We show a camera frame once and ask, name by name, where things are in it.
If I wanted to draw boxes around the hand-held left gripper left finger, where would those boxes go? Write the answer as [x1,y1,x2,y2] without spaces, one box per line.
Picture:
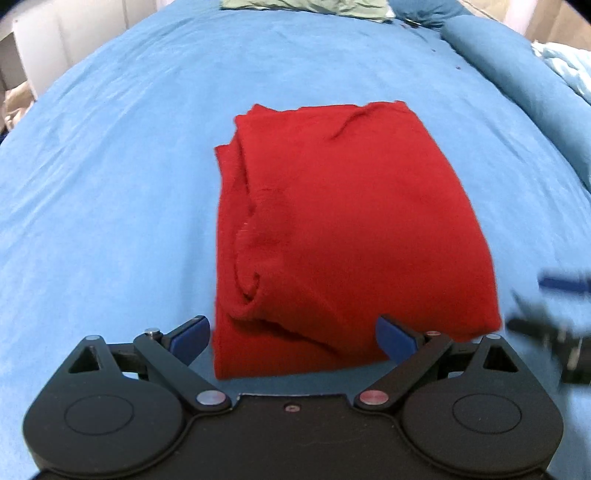
[65,315,232,414]

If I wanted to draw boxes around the white and grey wardrobe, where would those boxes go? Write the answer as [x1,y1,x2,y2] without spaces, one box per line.
[13,0,176,97]

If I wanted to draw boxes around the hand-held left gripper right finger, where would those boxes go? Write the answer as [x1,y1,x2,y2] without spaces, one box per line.
[353,315,522,414]

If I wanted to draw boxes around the beige cloth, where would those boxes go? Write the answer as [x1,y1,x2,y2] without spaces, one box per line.
[0,82,38,139]

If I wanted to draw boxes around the beige curtain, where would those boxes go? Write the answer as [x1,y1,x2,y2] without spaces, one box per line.
[462,0,591,47]

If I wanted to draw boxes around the light blue blanket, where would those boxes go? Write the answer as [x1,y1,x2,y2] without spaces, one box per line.
[531,41,591,103]

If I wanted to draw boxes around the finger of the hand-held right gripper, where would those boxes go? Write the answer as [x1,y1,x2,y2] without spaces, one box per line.
[538,274,591,294]
[505,290,591,386]

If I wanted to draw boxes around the green cloth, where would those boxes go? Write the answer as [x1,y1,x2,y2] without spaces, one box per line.
[221,0,389,23]

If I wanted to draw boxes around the dark blue pillow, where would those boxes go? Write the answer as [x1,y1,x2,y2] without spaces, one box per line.
[387,0,465,29]

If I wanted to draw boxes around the red knit sweater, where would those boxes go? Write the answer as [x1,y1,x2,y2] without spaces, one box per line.
[211,100,503,381]

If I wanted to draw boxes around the small dark bits on sheet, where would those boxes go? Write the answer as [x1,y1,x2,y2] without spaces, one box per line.
[402,18,462,72]

